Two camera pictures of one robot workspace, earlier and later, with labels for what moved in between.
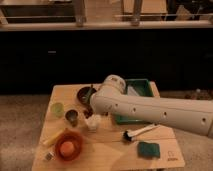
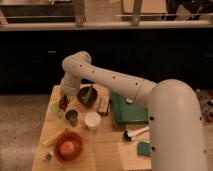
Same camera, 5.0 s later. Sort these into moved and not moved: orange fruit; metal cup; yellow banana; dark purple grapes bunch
Moved: dark purple grapes bunch
Not moved: metal cup; yellow banana; orange fruit
